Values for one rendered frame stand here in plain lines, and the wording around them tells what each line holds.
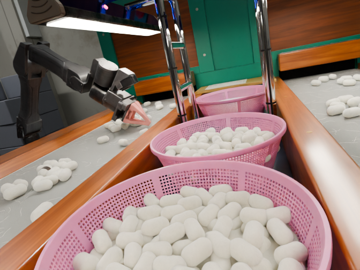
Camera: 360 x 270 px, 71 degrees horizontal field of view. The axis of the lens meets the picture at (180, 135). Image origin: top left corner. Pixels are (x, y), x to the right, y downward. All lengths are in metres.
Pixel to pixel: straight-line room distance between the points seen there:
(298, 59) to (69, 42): 3.10
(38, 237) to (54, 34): 3.65
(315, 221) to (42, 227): 0.29
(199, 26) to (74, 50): 2.69
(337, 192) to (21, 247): 0.32
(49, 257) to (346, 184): 0.30
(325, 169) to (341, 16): 1.00
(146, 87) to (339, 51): 0.84
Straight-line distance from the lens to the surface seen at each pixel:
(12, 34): 3.98
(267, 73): 0.66
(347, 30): 1.29
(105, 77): 0.77
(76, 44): 3.73
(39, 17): 0.60
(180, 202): 0.34
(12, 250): 0.33
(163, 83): 1.24
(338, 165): 0.35
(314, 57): 1.19
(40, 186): 0.52
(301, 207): 0.29
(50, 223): 0.35
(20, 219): 0.46
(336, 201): 0.28
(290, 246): 0.26
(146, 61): 1.34
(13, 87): 3.56
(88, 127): 0.97
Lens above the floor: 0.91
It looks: 16 degrees down
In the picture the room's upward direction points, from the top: 12 degrees counter-clockwise
